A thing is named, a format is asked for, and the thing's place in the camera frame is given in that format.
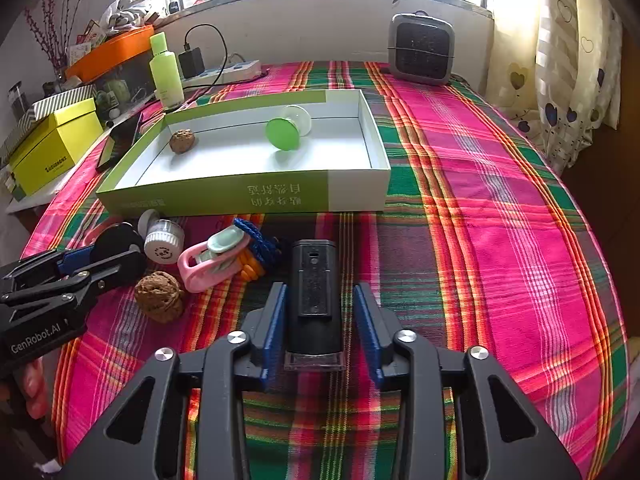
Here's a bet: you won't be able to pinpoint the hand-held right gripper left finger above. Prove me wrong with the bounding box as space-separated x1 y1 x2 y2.
65 282 288 480

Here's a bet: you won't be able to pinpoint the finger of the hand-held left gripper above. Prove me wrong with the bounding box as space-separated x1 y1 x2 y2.
0 247 148 311
0 246 97 286

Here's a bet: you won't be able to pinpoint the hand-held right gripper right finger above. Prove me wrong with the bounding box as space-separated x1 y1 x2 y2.
352 282 583 480

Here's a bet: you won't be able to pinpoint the black round case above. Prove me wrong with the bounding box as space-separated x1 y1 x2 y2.
94 223 147 267

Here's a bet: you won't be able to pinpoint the large walnut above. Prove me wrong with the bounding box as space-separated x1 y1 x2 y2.
134 271 186 325

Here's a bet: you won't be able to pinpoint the black device with clear base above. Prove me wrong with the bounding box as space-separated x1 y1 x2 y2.
284 239 347 372

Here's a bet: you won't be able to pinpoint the blue and orange braided rope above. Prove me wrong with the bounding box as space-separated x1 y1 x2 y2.
232 217 282 281

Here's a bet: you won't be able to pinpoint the green and white cardboard box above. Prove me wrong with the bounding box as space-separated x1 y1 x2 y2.
95 89 392 217

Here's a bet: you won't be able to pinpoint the person's left hand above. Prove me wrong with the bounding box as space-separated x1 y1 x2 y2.
22 357 55 420

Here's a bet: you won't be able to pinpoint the white round plastic cap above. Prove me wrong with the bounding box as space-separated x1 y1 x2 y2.
137 209 185 264

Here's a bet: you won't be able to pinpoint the white side table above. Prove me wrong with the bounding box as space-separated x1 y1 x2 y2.
5 180 67 216

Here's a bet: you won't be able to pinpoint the yellow box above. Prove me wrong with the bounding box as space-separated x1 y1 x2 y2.
9 98 105 197

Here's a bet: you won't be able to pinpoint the small walnut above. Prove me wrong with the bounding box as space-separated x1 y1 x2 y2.
169 129 196 155

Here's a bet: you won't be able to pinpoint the striped box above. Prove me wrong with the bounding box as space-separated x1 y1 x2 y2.
0 85 99 161

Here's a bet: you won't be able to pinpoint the plaid blanket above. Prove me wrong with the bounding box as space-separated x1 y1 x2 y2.
22 60 629 480

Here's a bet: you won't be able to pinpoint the glass jar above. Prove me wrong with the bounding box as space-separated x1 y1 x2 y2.
7 81 29 116

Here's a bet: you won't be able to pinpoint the glass tank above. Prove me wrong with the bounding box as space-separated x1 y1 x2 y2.
92 52 157 111

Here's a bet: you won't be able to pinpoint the green and white spool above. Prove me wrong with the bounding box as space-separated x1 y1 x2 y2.
265 105 314 152

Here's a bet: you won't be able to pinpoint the light green bottle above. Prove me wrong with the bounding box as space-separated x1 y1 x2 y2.
149 31 182 110

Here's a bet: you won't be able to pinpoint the orange box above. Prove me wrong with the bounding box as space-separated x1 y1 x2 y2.
65 25 156 84

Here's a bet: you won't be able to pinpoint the black charger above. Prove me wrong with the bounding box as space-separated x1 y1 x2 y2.
178 48 206 80

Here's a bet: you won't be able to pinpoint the dried flower branches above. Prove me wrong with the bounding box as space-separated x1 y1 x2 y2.
24 0 97 77

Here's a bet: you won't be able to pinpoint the white power strip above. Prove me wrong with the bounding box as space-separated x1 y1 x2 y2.
181 59 262 86

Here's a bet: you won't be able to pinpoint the crumpled plastic bag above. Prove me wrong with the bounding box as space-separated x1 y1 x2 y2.
99 0 162 32

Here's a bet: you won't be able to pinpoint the grey fan heater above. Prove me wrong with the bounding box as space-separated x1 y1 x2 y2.
387 11 457 86

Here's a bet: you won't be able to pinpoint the heart print curtain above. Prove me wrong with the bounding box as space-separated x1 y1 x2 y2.
495 0 624 177

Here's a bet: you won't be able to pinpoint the black charger cable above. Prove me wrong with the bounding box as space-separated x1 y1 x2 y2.
184 23 234 97

